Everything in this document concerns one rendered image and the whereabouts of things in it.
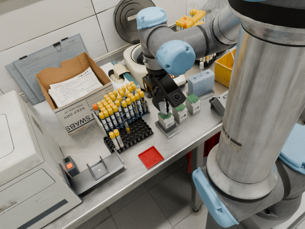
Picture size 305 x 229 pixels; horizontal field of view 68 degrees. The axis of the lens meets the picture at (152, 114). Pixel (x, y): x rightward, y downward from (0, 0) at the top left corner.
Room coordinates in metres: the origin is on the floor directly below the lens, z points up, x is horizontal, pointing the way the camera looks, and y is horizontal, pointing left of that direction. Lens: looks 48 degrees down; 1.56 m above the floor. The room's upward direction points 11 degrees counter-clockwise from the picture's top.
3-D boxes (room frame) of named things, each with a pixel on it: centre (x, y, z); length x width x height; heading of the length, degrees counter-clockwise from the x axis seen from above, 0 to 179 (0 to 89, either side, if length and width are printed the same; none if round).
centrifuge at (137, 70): (0.88, -0.06, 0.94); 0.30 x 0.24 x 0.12; 16
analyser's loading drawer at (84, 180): (0.38, 0.23, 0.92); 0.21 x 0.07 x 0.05; 115
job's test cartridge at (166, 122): (0.54, -0.05, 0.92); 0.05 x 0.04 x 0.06; 25
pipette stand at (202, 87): (0.69, -0.22, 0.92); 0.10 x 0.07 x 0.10; 107
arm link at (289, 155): (0.21, -0.26, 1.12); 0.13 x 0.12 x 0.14; 105
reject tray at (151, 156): (0.43, 0.03, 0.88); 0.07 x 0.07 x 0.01; 25
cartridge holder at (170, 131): (0.54, -0.05, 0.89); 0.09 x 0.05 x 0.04; 25
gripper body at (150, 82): (0.56, -0.04, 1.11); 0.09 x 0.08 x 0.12; 25
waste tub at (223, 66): (0.74, -0.39, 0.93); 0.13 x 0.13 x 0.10; 29
